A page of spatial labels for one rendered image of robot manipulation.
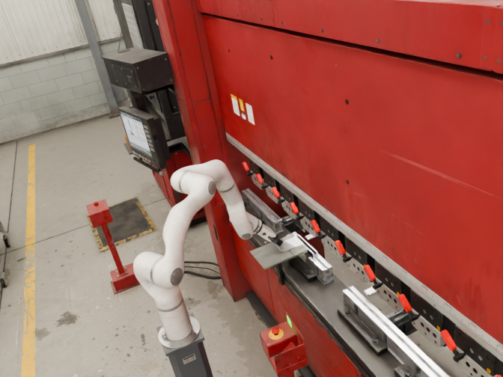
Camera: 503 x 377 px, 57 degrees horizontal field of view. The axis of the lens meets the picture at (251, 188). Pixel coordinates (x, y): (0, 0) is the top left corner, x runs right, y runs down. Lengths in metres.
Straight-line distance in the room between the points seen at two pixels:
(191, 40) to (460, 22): 1.94
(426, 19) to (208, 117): 1.96
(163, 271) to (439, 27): 1.29
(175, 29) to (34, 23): 6.10
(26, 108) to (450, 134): 8.23
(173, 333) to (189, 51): 1.62
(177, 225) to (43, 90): 7.19
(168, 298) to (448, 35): 1.43
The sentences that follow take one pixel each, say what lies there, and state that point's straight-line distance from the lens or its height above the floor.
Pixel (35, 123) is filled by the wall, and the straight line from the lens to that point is 9.09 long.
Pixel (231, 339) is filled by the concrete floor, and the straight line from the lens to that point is 3.49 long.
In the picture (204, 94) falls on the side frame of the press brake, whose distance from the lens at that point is 2.95.
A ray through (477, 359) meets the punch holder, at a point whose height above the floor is 1.27.
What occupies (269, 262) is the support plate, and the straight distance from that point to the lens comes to 2.45.
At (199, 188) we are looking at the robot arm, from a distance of 1.91.
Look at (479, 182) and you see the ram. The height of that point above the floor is 1.87.
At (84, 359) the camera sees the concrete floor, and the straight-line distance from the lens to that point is 3.80.
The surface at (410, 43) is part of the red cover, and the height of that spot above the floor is 2.19.
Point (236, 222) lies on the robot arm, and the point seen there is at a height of 1.32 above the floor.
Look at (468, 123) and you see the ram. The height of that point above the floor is 2.02.
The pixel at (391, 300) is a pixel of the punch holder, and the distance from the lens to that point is 1.89.
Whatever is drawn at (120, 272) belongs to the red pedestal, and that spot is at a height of 0.14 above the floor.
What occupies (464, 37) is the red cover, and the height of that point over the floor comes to 2.23.
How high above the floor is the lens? 2.50
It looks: 29 degrees down
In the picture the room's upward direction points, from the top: 11 degrees counter-clockwise
